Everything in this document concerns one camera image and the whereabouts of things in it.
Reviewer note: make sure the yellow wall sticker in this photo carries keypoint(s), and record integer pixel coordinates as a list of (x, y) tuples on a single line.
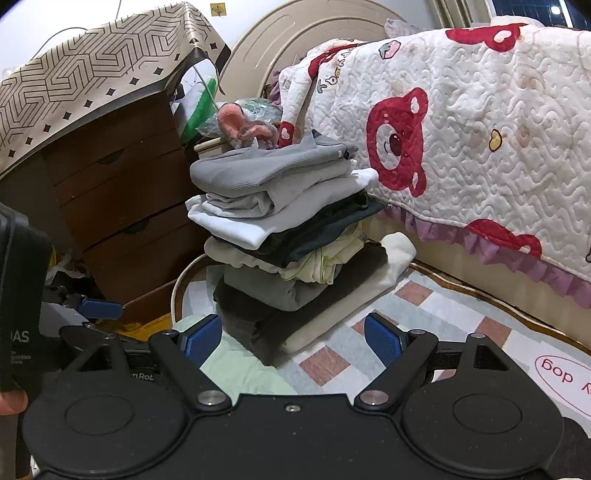
[(218, 9)]

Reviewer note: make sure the beige bed frame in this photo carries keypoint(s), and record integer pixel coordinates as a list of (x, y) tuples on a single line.
[(443, 258)]

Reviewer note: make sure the light green cloth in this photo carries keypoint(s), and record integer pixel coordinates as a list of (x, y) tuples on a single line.
[(240, 369)]

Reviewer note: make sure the window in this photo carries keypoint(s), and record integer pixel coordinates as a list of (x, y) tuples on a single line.
[(461, 11)]

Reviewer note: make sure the cream nightstand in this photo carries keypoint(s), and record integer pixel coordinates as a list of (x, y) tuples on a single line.
[(210, 146)]

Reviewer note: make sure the pink plush toy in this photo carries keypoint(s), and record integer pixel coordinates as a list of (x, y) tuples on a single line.
[(231, 120)]

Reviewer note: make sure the geometric patterned cover cloth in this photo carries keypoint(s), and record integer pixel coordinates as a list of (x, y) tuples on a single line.
[(92, 69)]

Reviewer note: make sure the brown wooden dresser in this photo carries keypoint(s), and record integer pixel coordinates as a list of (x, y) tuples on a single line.
[(115, 184)]

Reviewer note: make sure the white bear print quilt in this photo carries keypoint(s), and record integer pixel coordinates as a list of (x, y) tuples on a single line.
[(485, 138)]

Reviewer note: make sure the green and white bag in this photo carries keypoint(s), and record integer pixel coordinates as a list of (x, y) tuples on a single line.
[(198, 106)]

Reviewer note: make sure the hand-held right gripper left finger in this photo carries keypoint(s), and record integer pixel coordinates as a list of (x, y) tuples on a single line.
[(205, 339)]

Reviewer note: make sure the beige bed headboard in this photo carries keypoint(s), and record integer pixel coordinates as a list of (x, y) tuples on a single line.
[(286, 41)]

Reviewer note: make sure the grey ribbed garment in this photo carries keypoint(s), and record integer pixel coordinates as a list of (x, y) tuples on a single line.
[(258, 168)]

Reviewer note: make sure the stack of folded clothes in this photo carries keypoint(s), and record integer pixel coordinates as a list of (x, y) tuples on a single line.
[(286, 286)]

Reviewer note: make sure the person's left hand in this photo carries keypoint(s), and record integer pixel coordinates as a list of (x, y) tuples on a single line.
[(11, 402)]

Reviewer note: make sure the clear plastic bag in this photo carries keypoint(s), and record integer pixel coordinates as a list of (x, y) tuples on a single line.
[(258, 108)]

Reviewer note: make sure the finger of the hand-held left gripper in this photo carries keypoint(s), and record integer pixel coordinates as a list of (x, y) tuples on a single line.
[(81, 333), (102, 310)]

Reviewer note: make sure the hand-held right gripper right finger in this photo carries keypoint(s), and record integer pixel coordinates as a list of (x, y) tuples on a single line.
[(381, 339)]

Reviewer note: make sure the pink checkered rug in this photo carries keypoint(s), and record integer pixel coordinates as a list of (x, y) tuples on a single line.
[(461, 314)]

